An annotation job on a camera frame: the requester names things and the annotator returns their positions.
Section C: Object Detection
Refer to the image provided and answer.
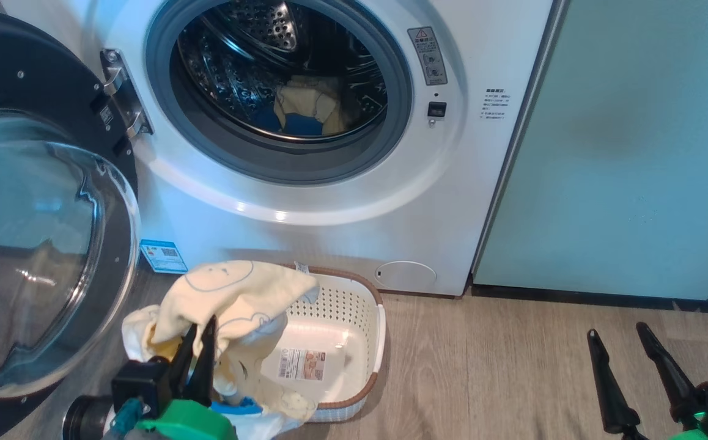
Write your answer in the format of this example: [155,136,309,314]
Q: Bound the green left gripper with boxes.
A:
[136,316,238,440]

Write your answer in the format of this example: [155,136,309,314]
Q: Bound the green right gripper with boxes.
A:
[586,322,708,440]

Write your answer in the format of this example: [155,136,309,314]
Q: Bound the cream bear-print garment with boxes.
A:
[122,261,321,438]

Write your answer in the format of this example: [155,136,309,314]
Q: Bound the black round glass washer door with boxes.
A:
[0,7,142,440]

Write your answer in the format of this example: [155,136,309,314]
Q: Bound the cream garment with blue trim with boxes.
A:
[273,76,345,136]

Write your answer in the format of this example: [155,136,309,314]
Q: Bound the white front-load washing machine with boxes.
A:
[0,0,569,298]

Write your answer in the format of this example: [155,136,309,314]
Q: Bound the metal door hinge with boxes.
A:
[100,49,153,138]

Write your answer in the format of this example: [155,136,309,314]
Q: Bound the basket product label sticker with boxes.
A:
[278,348,325,381]

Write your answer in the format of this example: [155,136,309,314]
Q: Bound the blue energy label sticker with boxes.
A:
[140,239,188,273]

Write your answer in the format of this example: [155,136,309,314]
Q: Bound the cream perforated laundry basket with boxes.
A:
[259,265,386,424]

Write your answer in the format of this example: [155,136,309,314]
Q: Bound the round white filter cover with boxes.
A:
[374,261,437,290]

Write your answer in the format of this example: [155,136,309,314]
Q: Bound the pale green plain cabinet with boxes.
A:
[473,0,708,303]

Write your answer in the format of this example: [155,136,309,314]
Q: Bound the small printed text label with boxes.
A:
[481,87,512,121]

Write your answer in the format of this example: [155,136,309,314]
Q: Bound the grey warning sticker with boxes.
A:
[407,26,448,86]

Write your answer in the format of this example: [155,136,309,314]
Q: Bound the teal cable connector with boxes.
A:
[109,397,144,438]

